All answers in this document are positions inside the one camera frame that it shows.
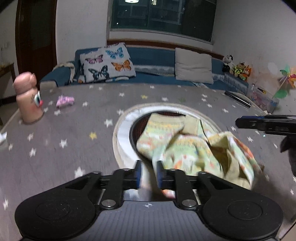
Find blue sofa bench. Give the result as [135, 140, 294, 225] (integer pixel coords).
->
[41, 47, 248, 95]

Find orange plush toys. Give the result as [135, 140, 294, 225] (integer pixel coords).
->
[229, 62, 252, 82]

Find colourful patterned child garment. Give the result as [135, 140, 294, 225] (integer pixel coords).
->
[136, 113, 262, 190]

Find panda plush toy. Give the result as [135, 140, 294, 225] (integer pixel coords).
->
[222, 55, 234, 73]

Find clear plastic toy box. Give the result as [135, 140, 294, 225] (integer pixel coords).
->
[247, 84, 280, 114]

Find white tissue paper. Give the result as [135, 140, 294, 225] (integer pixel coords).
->
[0, 132, 7, 145]

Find colourful pinwheel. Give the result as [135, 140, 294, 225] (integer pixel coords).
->
[273, 65, 295, 99]

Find brown wooden door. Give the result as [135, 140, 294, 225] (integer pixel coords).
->
[15, 0, 57, 81]

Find black remote control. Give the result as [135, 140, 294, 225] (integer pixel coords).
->
[224, 91, 251, 108]

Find beige cushion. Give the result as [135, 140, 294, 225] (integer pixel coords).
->
[175, 48, 214, 84]

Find pink hair scrunchie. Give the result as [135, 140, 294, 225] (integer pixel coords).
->
[56, 95, 75, 108]

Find butterfly print pillow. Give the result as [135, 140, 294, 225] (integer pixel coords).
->
[79, 43, 136, 83]

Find round induction cooker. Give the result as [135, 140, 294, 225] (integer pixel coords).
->
[112, 102, 221, 168]

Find dark window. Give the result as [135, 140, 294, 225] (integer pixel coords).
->
[111, 0, 217, 42]

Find pink cartoon bottle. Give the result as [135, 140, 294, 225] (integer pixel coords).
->
[13, 72, 44, 123]

